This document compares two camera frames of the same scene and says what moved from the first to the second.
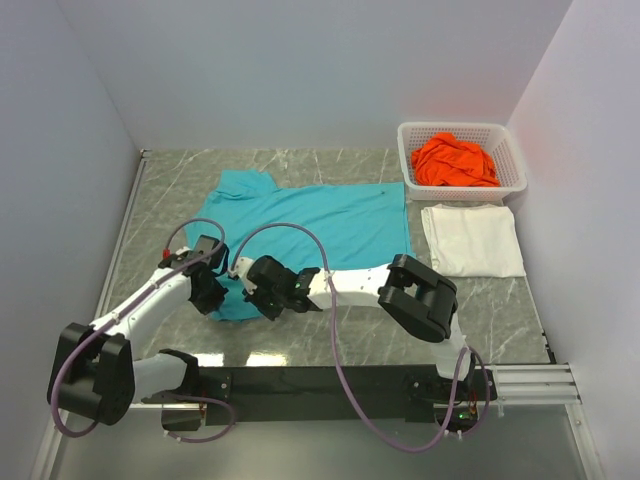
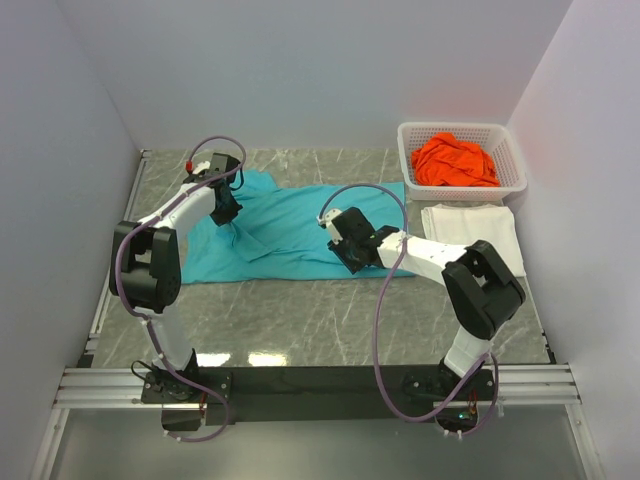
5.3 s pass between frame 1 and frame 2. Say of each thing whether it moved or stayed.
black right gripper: moved
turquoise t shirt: moved
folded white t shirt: stayed
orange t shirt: stayed
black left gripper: moved
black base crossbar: stayed
